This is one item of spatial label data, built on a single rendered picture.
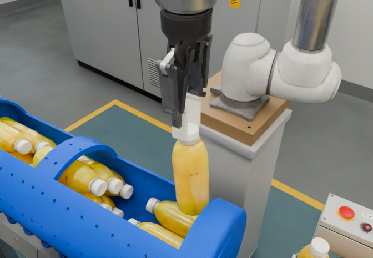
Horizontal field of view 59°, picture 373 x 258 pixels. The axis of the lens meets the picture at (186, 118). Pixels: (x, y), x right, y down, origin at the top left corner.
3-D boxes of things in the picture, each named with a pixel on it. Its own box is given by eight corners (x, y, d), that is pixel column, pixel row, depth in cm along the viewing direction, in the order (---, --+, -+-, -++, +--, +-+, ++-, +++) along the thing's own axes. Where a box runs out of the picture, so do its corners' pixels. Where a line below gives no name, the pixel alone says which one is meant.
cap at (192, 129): (176, 133, 63) (176, 126, 62) (196, 130, 64) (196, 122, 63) (180, 146, 60) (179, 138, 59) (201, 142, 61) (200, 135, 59)
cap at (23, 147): (20, 136, 92) (24, 138, 91) (29, 142, 95) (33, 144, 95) (11, 148, 91) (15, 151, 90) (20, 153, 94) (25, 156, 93)
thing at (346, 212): (339, 206, 84) (341, 202, 83) (354, 212, 82) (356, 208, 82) (336, 216, 81) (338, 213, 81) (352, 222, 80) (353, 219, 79)
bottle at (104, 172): (70, 167, 99) (117, 192, 92) (51, 172, 93) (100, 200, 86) (74, 145, 98) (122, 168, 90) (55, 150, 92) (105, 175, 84)
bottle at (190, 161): (175, 192, 75) (167, 129, 64) (205, 187, 76) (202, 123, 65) (180, 218, 69) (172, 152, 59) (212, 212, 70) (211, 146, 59)
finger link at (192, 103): (184, 94, 59) (186, 92, 59) (185, 124, 63) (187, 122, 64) (198, 99, 58) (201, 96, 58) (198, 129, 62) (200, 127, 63)
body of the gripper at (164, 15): (180, -7, 51) (180, 47, 57) (147, 9, 46) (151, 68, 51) (223, 1, 48) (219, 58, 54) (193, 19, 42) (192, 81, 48)
